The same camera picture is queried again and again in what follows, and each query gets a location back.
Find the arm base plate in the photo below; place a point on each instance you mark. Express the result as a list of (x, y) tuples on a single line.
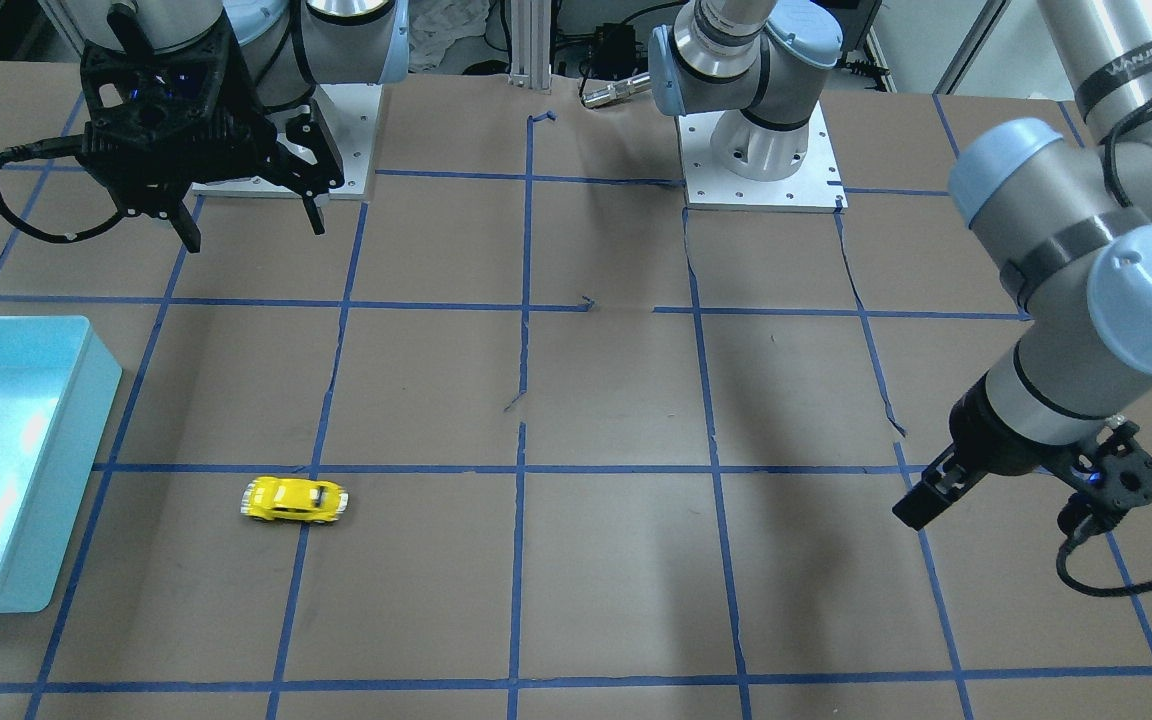
[(350, 116), (731, 165)]

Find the yellow beetle toy car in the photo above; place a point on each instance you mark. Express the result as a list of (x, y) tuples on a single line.
[(294, 499)]

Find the teal plastic storage bin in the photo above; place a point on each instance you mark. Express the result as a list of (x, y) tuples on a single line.
[(57, 385)]

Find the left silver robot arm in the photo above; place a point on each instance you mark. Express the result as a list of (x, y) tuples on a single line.
[(1070, 231)]

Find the aluminium frame post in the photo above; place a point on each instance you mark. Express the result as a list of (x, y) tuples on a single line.
[(530, 41)]

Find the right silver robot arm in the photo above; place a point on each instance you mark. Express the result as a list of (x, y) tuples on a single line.
[(290, 47)]

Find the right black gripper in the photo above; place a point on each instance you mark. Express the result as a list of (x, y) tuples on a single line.
[(288, 160)]

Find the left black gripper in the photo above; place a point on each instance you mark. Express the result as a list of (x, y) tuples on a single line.
[(976, 445)]

